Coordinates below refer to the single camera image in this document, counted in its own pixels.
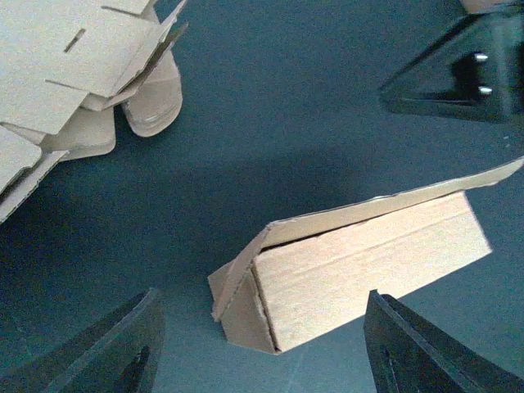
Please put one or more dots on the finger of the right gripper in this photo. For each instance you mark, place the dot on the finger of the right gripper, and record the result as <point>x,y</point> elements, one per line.
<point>472,71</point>

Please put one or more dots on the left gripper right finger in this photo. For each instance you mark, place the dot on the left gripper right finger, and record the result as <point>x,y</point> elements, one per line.
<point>407,353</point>

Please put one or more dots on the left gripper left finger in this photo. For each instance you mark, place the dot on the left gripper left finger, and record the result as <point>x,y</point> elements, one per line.
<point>118,353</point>

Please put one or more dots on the stack of flat cardboard blanks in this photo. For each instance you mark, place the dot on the stack of flat cardboard blanks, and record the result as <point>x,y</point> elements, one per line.
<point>28,156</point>

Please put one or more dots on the cardboard box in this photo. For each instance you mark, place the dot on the cardboard box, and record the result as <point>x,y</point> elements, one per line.
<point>477,6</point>
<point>302,277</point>

